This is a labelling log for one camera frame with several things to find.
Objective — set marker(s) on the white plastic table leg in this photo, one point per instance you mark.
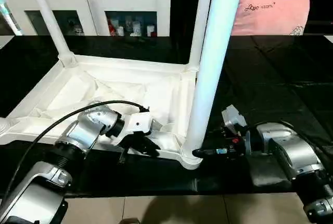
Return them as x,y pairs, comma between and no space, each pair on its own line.
202,21
216,52
49,21

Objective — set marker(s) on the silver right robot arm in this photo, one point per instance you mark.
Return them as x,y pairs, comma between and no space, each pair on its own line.
291,156

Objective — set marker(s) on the black work mat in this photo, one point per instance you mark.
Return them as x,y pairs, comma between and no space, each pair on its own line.
270,78

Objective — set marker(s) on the pink printed pillow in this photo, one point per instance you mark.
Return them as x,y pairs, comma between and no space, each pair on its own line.
270,15

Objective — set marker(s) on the black sofa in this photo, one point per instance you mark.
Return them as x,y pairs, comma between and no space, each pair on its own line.
182,0

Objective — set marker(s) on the white glass-door cabinet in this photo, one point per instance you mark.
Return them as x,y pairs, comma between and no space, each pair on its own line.
78,0

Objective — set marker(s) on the light blue pole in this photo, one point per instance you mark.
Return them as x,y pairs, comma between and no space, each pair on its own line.
8,10

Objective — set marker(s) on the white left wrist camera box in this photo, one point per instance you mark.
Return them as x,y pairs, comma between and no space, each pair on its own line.
138,122

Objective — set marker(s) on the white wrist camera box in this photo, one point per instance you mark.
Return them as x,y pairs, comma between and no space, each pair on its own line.
233,115
138,122

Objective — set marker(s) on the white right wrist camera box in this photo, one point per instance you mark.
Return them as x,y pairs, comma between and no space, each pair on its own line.
233,115

